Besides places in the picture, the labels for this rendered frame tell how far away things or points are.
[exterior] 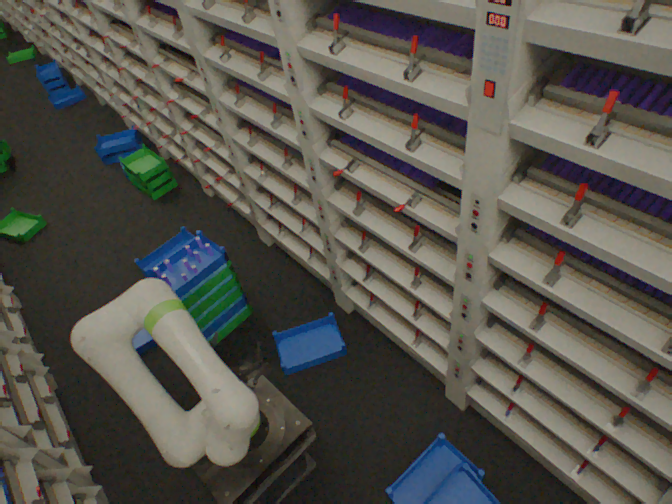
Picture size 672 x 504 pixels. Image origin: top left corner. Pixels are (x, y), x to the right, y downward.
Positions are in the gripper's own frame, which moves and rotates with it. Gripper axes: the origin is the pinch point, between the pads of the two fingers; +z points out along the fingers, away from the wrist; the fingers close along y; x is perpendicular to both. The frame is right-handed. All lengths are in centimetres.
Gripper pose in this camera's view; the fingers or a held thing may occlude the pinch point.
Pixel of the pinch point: (236, 342)
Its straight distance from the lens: 147.4
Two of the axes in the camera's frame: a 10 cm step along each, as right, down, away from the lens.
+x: 4.3, -7.6, -4.8
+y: 8.9, 3.0, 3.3
